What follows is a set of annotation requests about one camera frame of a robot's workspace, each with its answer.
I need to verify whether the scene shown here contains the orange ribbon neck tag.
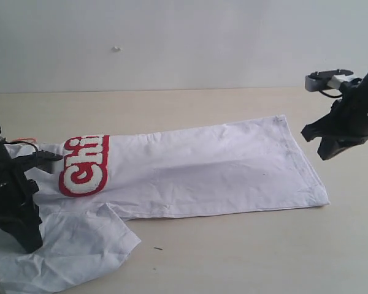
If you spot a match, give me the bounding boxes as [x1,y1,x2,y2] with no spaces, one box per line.
[12,138,37,144]

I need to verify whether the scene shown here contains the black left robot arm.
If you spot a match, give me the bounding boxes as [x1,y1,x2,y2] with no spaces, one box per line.
[0,127,43,254]

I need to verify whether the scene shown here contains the white t-shirt red lettering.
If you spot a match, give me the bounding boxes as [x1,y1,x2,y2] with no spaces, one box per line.
[0,115,329,293]

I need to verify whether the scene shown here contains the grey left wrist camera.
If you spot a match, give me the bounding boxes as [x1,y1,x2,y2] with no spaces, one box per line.
[18,151,63,175]

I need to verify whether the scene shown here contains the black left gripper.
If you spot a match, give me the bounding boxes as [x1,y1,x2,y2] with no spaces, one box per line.
[0,143,43,253]

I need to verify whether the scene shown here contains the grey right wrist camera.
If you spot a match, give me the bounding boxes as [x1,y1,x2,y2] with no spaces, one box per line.
[304,69,361,92]

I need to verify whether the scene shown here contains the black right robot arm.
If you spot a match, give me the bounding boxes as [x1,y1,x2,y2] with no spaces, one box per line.
[301,69,368,160]

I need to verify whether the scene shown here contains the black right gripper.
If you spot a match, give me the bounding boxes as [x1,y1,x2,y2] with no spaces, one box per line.
[301,82,368,160]

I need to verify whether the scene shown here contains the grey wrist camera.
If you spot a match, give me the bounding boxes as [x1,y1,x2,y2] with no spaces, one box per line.
[304,69,361,92]
[18,151,63,175]

